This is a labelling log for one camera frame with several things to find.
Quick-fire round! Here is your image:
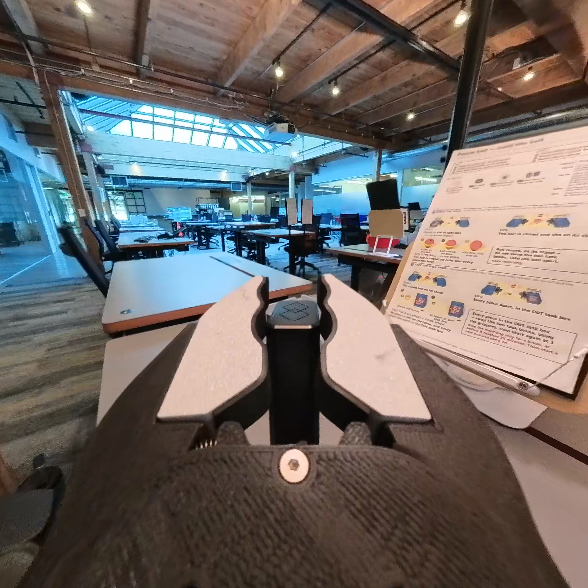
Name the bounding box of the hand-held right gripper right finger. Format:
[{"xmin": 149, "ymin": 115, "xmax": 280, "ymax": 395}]
[{"xmin": 318, "ymin": 273, "xmax": 433, "ymax": 425}]

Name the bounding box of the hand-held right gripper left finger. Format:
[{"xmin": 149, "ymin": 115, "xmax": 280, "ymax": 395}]
[{"xmin": 156, "ymin": 275, "xmax": 270, "ymax": 426}]

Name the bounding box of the black stand post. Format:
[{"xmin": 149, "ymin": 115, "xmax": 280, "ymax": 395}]
[{"xmin": 266, "ymin": 301, "xmax": 321, "ymax": 445}]

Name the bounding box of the white desk with wooden edge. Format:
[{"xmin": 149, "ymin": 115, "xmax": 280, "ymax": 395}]
[{"xmin": 101, "ymin": 251, "xmax": 319, "ymax": 335}]

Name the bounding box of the grey desk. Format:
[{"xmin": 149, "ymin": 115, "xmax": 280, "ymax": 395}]
[{"xmin": 96, "ymin": 322, "xmax": 588, "ymax": 588}]

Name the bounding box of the wooden desk with black legs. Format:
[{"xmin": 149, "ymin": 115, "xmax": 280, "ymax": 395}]
[{"xmin": 327, "ymin": 243, "xmax": 407, "ymax": 304}]

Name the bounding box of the distant office desk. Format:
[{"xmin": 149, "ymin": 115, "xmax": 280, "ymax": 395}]
[
  {"xmin": 117, "ymin": 231, "xmax": 197, "ymax": 259},
  {"xmin": 243, "ymin": 227, "xmax": 319, "ymax": 277}
]

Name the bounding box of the red container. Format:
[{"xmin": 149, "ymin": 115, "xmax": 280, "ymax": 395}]
[{"xmin": 366, "ymin": 233, "xmax": 416, "ymax": 254}]

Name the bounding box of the white plastic stand base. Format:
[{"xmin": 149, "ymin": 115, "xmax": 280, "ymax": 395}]
[{"xmin": 434, "ymin": 354, "xmax": 548, "ymax": 429}]

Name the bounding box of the beige card on clear stand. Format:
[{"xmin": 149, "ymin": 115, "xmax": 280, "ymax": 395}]
[{"xmin": 369, "ymin": 209, "xmax": 404, "ymax": 254}]

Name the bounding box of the printed instruction sheet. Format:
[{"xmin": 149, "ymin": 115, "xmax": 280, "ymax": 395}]
[{"xmin": 383, "ymin": 126, "xmax": 588, "ymax": 396}]

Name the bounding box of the black monitor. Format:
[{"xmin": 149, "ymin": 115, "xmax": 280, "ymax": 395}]
[{"xmin": 366, "ymin": 179, "xmax": 401, "ymax": 212}]

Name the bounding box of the wooden document board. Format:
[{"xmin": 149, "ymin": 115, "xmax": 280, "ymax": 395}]
[{"xmin": 383, "ymin": 239, "xmax": 588, "ymax": 416}]

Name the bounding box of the wooden column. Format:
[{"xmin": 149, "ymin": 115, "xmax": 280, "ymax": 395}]
[{"xmin": 43, "ymin": 85, "xmax": 104, "ymax": 260}]

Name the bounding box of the ceiling projector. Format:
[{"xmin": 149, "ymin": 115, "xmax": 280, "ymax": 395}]
[{"xmin": 263, "ymin": 120, "xmax": 298, "ymax": 142}]

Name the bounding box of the black metal pole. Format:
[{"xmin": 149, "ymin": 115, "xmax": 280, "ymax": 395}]
[{"xmin": 445, "ymin": 0, "xmax": 496, "ymax": 167}]

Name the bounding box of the thin white cable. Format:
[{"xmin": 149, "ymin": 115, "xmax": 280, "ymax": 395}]
[{"xmin": 533, "ymin": 347, "xmax": 588, "ymax": 387}]

